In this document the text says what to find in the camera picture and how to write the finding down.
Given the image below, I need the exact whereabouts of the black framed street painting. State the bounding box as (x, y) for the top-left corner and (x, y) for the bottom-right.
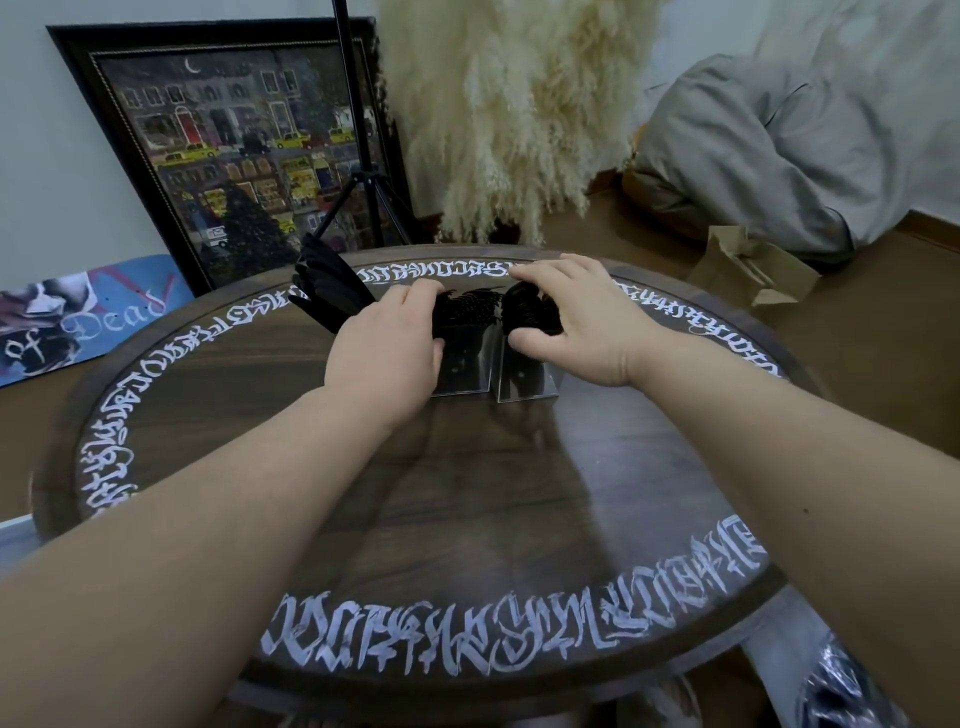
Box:
(46, 16), (415, 297)

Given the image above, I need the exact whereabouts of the black round figure piece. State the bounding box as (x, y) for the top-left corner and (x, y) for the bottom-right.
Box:
(500, 282), (565, 339)

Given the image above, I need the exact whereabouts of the brown paper bag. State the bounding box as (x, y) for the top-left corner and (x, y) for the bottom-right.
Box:
(686, 225), (822, 309)

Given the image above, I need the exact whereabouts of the black tripod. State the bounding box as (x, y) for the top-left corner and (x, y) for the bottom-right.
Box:
(313, 0), (414, 249)

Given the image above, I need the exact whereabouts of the black winged bird figure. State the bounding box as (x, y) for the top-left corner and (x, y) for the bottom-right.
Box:
(288, 232), (504, 354)

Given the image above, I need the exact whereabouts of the grey bean bag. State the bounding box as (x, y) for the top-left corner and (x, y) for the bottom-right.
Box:
(621, 0), (960, 260)

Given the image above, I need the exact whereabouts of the person's right hand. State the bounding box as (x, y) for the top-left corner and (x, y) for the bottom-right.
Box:
(507, 253), (667, 391)

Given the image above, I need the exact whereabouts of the cream pampas grass bunch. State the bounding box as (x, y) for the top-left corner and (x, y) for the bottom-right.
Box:
(372, 0), (665, 247)

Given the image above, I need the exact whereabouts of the person's left hand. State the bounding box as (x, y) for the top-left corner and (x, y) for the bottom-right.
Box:
(321, 279), (448, 436)

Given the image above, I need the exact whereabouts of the person's right forearm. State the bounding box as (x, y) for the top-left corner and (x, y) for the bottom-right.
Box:
(633, 330), (960, 728)

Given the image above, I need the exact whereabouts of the person's left forearm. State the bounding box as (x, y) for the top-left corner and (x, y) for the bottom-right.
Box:
(0, 386), (400, 728)

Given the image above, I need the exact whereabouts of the blue printed skateboard deck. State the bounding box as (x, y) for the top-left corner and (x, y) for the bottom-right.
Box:
(0, 254), (196, 388)

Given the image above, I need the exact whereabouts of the clear acrylic stand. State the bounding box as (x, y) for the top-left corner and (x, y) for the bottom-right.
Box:
(430, 324), (501, 399)
(495, 333), (564, 404)

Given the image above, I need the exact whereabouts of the shiny silver plastic bag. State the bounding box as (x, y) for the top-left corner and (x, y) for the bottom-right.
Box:
(796, 636), (912, 728)

